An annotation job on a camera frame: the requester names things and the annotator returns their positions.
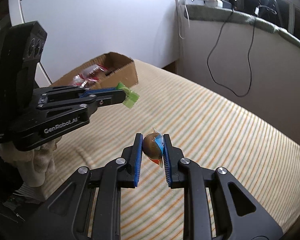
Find left hand in white glove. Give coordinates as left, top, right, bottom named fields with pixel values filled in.
left=0, top=137, right=62, bottom=187

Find white power strip adapters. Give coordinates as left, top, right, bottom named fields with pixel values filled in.
left=191, top=0, right=232, bottom=9

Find green candy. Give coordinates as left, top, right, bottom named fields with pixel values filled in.
left=116, top=82, right=140, bottom=109

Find black cable left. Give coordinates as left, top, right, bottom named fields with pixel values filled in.
left=206, top=8, right=256, bottom=98

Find grey windowsill cushion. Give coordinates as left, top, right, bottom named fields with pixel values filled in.
left=184, top=4, right=300, bottom=48

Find brown cardboard box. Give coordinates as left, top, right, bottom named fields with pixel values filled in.
left=52, top=52, right=138, bottom=89

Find white cable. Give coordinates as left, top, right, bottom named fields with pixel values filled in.
left=165, top=0, right=191, bottom=40

